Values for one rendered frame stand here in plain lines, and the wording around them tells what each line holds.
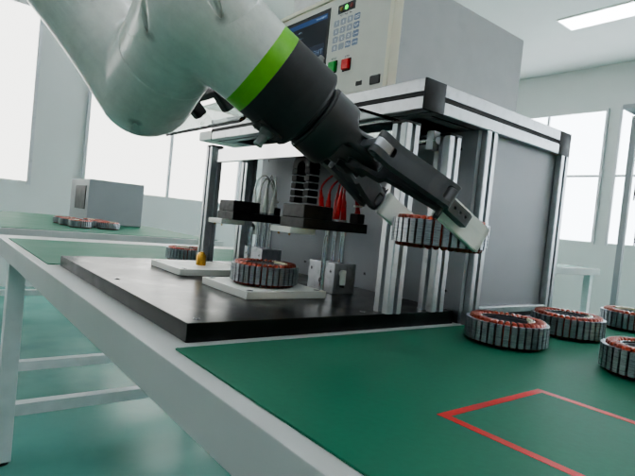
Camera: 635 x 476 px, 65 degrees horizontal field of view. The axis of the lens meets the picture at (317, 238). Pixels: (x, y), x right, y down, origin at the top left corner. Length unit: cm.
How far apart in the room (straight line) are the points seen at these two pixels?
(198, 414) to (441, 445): 20
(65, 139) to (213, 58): 509
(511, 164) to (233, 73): 61
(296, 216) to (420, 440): 54
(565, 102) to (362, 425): 765
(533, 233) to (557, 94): 702
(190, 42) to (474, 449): 39
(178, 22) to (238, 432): 33
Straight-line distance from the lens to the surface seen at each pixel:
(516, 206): 98
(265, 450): 37
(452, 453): 37
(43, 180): 550
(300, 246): 118
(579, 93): 789
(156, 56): 51
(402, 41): 91
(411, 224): 57
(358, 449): 35
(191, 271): 96
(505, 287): 98
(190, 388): 47
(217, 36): 48
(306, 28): 109
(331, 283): 89
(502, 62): 114
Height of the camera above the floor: 89
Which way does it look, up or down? 2 degrees down
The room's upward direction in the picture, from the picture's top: 6 degrees clockwise
